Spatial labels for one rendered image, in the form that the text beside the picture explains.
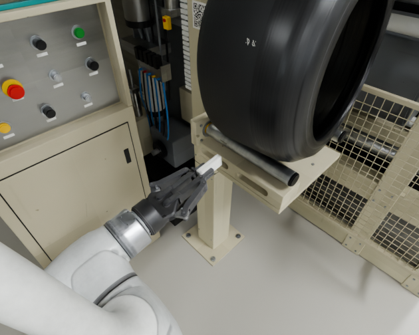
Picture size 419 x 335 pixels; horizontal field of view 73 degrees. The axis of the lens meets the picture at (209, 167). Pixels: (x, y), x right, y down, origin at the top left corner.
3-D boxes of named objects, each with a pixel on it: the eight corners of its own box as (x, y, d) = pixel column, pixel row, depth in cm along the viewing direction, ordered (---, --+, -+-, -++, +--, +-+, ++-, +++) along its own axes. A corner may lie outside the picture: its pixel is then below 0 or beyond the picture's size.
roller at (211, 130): (202, 135, 97) (203, 123, 94) (211, 131, 100) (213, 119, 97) (288, 189, 79) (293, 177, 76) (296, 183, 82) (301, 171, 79)
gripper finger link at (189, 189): (161, 201, 60) (165, 205, 59) (200, 171, 65) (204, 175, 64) (165, 211, 63) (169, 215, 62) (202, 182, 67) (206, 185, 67)
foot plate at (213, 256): (181, 236, 170) (181, 234, 168) (213, 211, 183) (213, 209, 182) (213, 266, 156) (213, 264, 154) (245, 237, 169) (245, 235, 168)
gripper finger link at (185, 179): (163, 209, 64) (159, 205, 64) (198, 179, 68) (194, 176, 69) (158, 199, 61) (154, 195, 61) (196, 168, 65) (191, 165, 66)
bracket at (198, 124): (191, 143, 99) (189, 119, 92) (263, 102, 119) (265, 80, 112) (197, 147, 97) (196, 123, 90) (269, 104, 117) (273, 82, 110)
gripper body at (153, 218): (147, 226, 54) (183, 197, 58) (124, 201, 59) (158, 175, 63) (156, 244, 60) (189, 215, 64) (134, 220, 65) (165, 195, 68)
